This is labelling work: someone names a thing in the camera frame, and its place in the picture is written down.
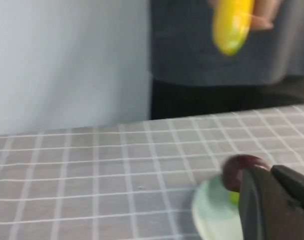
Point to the person's right hand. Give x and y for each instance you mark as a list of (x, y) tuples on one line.
[(262, 15)]

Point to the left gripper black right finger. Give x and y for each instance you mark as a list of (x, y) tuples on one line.
[(294, 185)]

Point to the light green round plate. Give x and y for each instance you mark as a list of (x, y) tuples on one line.
[(211, 210)]

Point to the person's dark grey shirt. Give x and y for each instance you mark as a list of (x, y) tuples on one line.
[(186, 55)]

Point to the yellow toy banana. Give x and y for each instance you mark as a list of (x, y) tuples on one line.
[(231, 27)]

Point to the small green toy fruit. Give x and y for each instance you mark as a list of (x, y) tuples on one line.
[(233, 197)]

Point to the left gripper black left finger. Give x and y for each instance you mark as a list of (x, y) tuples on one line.
[(266, 212)]

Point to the person's black trousers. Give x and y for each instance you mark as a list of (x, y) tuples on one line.
[(216, 100)]

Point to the grey white-checked tablecloth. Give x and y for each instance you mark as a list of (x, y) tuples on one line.
[(91, 175)]

